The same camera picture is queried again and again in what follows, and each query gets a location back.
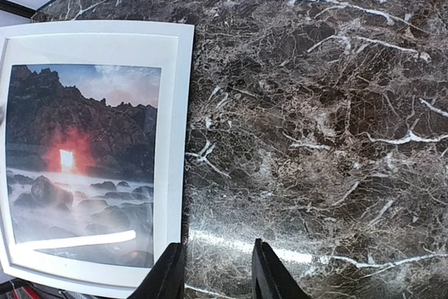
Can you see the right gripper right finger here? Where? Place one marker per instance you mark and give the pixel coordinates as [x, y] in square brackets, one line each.
[270, 278]

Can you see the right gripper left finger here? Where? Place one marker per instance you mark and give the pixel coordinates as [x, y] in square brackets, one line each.
[166, 279]

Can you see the dark landscape photo print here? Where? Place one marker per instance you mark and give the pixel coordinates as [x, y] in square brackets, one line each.
[80, 166]

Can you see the white picture frame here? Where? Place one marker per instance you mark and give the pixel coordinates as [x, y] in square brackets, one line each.
[182, 138]

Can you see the white mat board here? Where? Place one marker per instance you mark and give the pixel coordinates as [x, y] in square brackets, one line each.
[164, 138]

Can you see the red framed picture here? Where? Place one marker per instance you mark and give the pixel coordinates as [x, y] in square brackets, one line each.
[31, 292]

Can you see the left black corner post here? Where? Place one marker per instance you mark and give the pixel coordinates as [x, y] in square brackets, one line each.
[16, 9]

